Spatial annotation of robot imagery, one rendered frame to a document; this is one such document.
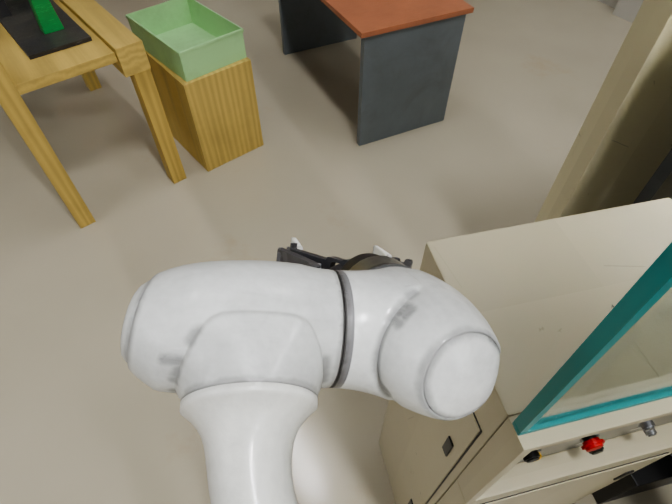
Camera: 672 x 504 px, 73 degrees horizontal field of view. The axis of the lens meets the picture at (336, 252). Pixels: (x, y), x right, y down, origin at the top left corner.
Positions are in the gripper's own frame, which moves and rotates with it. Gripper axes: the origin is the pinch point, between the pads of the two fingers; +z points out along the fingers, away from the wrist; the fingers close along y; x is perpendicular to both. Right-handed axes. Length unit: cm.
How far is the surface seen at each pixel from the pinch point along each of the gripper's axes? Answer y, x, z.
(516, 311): 32.5, -6.8, -3.2
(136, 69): -66, 44, 189
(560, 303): 40.5, -4.6, -3.8
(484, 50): 187, 124, 314
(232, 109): -18, 35, 226
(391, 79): 75, 67, 214
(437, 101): 117, 63, 235
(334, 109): 55, 51, 275
